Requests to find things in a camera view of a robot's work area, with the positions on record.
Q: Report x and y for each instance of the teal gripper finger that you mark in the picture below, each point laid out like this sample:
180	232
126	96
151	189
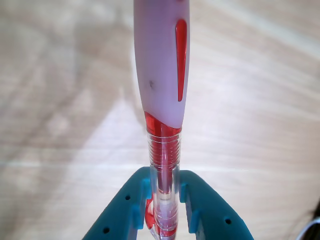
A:
117	207
215	212

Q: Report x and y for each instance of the red and white pen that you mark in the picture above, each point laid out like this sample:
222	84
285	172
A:
160	75

